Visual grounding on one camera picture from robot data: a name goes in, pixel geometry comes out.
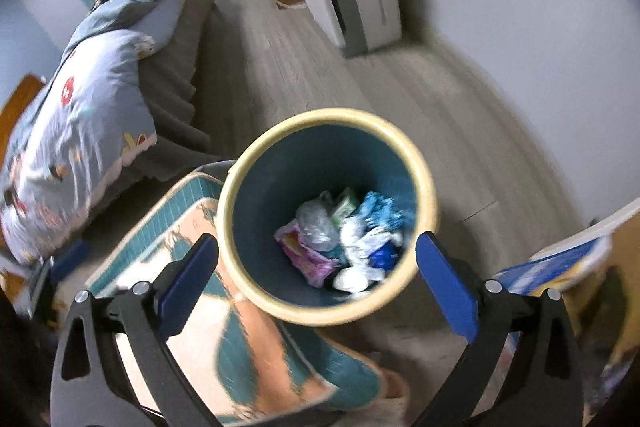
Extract white tissue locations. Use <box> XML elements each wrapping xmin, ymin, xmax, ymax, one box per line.
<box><xmin>332</xmin><ymin>265</ymin><xmax>386</xmax><ymax>294</ymax></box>

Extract patterned teal orange cushion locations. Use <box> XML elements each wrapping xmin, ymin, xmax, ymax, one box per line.
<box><xmin>87</xmin><ymin>172</ymin><xmax>409</xmax><ymax>426</ymax></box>

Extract yellow teal trash bin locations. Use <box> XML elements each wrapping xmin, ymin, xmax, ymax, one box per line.
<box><xmin>217</xmin><ymin>107</ymin><xmax>439</xmax><ymax>327</ymax></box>

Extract blue glove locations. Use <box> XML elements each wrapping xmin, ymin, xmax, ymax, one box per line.
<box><xmin>356</xmin><ymin>191</ymin><xmax>405</xmax><ymax>232</ymax></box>

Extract small blue white sachet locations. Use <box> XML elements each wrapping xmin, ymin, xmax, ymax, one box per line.
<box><xmin>368</xmin><ymin>241</ymin><xmax>399</xmax><ymax>272</ymax></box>

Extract wooden headboard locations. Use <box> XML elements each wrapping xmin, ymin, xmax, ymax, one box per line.
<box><xmin>0</xmin><ymin>74</ymin><xmax>43</xmax><ymax>159</ymax></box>

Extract blue white package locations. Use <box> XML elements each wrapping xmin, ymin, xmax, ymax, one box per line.
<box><xmin>492</xmin><ymin>199</ymin><xmax>639</xmax><ymax>296</ymax></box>

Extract pink wrapper packet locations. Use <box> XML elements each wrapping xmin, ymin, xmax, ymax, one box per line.
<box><xmin>273</xmin><ymin>219</ymin><xmax>340</xmax><ymax>288</ymax></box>

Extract yellow cardboard box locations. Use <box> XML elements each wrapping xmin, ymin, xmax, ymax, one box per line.
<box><xmin>564</xmin><ymin>222</ymin><xmax>639</xmax><ymax>418</ymax></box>

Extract clear plastic bag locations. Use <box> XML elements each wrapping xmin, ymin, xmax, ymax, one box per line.
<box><xmin>295</xmin><ymin>191</ymin><xmax>340</xmax><ymax>253</ymax></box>

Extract bed with cartoon duvet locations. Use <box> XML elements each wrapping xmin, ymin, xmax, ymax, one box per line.
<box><xmin>1</xmin><ymin>0</ymin><xmax>214</xmax><ymax>265</ymax></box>

